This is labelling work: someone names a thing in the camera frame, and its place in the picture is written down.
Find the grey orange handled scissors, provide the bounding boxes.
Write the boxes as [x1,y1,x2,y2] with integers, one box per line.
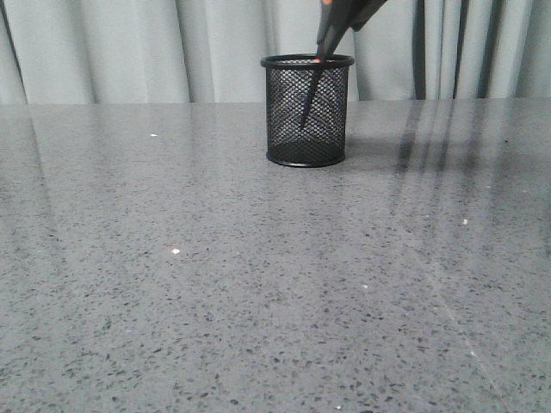
[300,0,353,132]

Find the black mesh pen bucket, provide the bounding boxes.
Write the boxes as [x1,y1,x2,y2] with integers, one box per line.
[261,54,355,168]

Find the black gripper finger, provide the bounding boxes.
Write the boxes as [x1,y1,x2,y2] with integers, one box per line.
[350,0,387,32]

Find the light grey curtain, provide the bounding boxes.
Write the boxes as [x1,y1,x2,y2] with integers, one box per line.
[1,1,550,104]

